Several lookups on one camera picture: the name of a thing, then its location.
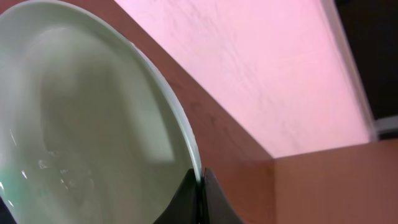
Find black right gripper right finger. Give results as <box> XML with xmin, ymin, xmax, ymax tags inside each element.
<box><xmin>202</xmin><ymin>168</ymin><xmax>243</xmax><ymax>224</ymax></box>

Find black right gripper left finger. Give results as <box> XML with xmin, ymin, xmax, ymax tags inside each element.
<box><xmin>154</xmin><ymin>169</ymin><xmax>198</xmax><ymax>224</ymax></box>

